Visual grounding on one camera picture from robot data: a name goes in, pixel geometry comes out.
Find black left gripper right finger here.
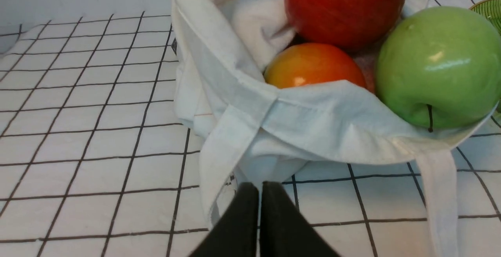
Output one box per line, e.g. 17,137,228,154
260,181,339,257

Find red apple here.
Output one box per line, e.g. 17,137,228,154
285,0,405,52

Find white black grid tablecloth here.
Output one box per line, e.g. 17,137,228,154
0,0,500,257

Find white cloth tote bag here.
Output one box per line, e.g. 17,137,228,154
171,0,496,257

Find orange red fruit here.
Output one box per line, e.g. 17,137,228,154
264,43,367,89

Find green apple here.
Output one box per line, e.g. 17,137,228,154
375,6,501,132

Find green leaf pattern plate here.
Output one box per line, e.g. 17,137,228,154
469,0,501,34

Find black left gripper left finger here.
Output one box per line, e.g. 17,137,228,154
190,182,259,257

